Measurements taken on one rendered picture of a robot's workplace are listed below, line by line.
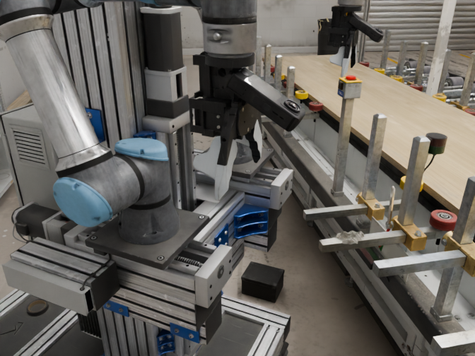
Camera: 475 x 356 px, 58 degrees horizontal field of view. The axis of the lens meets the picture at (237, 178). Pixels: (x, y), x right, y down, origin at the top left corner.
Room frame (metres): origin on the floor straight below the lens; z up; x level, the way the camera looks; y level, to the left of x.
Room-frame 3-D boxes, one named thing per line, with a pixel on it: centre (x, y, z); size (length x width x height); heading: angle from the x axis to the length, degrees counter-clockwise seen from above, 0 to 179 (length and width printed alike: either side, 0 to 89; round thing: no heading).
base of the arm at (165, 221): (0.91, 0.22, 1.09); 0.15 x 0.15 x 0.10
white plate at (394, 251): (1.22, -0.52, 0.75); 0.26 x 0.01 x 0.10; 11
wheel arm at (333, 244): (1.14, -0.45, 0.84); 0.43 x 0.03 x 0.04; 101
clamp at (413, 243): (1.18, -0.56, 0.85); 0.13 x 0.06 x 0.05; 11
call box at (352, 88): (1.70, -0.45, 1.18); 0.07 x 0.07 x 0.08; 11
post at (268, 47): (2.91, -0.20, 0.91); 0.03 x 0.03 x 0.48; 11
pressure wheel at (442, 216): (1.18, -0.66, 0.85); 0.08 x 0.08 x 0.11
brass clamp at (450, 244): (0.93, -0.60, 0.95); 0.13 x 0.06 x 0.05; 11
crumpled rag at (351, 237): (1.12, -0.35, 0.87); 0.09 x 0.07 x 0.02; 101
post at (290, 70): (2.42, -0.30, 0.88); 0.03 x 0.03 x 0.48; 11
